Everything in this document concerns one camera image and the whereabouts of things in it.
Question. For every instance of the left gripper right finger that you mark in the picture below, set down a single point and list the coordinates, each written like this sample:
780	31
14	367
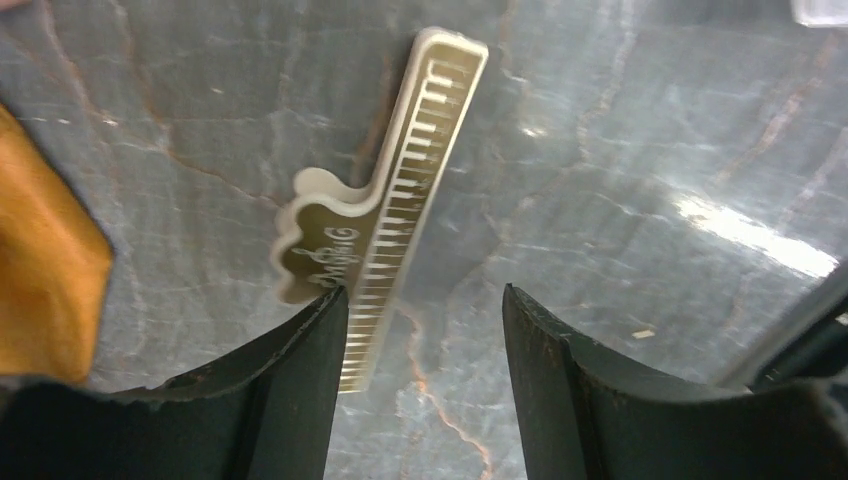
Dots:
586	411

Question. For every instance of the orange cloth bag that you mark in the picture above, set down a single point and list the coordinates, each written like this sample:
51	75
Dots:
55	266

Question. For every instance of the wooden bag clip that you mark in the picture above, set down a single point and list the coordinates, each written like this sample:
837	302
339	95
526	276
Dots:
364	239

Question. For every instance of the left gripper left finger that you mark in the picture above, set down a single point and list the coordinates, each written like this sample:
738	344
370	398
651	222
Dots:
262	411

